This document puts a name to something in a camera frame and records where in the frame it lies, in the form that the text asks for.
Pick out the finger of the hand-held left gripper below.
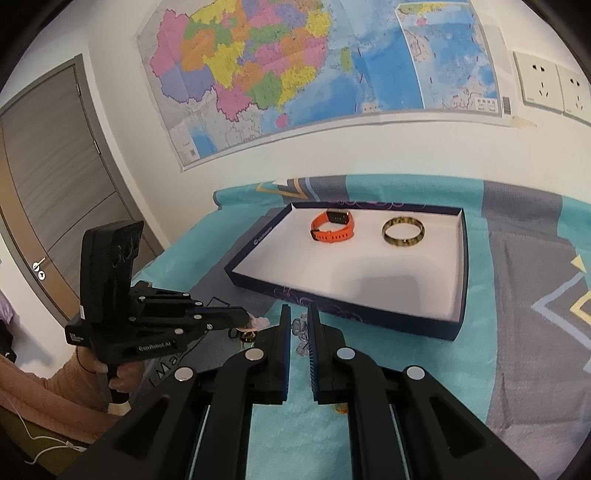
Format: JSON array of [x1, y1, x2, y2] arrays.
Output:
[[131, 282, 251, 320], [139, 318, 253, 352]]

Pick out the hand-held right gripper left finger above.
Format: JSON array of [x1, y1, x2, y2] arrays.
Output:
[[60, 305, 293, 480]]

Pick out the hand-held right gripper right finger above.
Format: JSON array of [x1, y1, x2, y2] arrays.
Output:
[[308, 302, 539, 480]]

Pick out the clear bead bracelet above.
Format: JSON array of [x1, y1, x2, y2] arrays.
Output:
[[291, 314, 311, 358]]

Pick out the navy box tray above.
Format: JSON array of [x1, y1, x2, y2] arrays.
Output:
[[224, 200, 469, 342]]

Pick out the person's left forearm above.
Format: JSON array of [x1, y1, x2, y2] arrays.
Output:
[[0, 353, 121, 439]]

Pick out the person's left hand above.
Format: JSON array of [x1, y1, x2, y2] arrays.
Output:
[[76, 346, 141, 393]]

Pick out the orange smartwatch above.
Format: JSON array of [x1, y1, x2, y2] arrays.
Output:
[[309, 209, 355, 242]]

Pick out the grey brown door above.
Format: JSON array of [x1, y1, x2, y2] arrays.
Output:
[[0, 54, 167, 324]]

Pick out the gold bangle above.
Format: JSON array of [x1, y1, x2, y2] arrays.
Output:
[[381, 216, 426, 247]]

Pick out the olive green trousers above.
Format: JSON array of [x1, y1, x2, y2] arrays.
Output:
[[0, 406, 93, 478]]

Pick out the white cable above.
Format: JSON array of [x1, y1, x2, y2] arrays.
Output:
[[23, 415, 88, 464]]

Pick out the colourful wall map poster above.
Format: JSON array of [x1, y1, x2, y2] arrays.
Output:
[[137, 0, 504, 172]]

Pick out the white wall outlet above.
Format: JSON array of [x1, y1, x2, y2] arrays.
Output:
[[556, 64, 591, 121], [513, 51, 565, 114]]

